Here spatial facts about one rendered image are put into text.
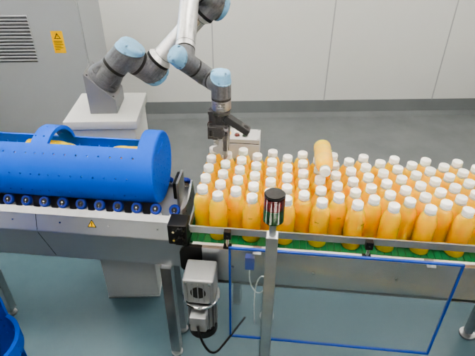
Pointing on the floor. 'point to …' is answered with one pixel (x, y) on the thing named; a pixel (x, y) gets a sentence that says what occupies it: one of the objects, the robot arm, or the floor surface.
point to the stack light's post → (268, 292)
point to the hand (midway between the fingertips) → (227, 154)
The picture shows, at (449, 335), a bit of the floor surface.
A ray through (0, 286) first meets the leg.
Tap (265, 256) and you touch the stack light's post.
